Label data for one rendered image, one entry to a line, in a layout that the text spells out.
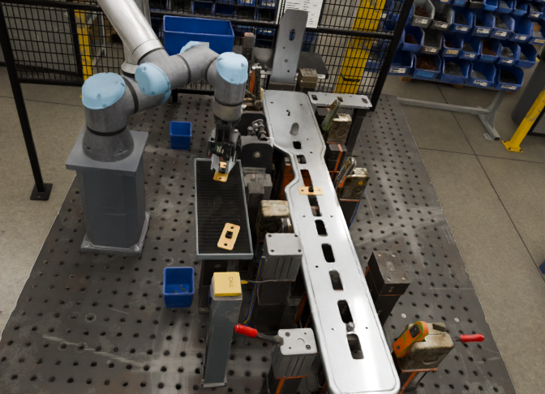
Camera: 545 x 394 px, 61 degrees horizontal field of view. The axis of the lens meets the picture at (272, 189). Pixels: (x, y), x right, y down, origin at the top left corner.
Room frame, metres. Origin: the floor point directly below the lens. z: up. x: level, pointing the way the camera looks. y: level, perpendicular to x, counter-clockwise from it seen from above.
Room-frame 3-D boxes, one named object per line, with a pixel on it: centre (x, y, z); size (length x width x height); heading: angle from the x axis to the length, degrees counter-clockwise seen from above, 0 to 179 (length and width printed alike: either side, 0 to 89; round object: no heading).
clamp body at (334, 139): (1.66, -0.22, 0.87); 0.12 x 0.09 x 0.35; 106
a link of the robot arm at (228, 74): (1.00, 0.16, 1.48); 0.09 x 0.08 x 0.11; 55
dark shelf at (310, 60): (2.02, 0.31, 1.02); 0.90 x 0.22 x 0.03; 106
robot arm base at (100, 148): (1.10, 0.53, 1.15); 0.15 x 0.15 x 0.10
